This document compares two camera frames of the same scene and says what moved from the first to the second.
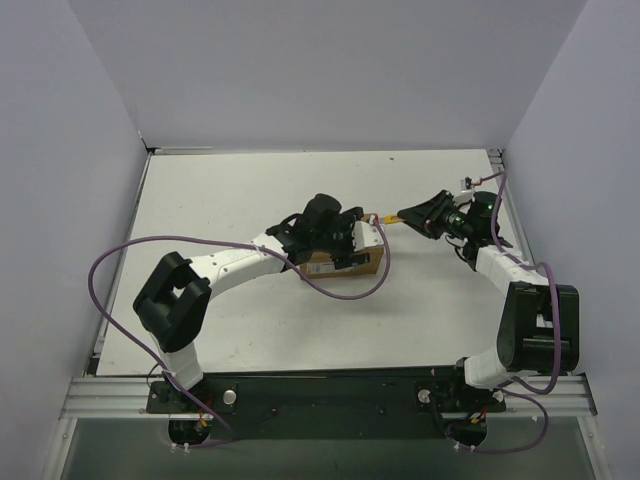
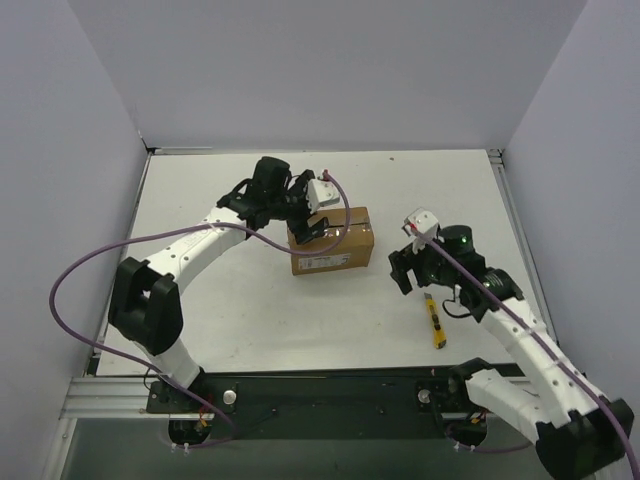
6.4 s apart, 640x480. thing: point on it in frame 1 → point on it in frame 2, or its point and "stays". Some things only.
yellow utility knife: (392, 218) → (435, 322)
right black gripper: (439, 218) → (408, 265)
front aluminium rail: (127, 398) stays
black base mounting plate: (378, 403) stays
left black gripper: (345, 245) → (302, 211)
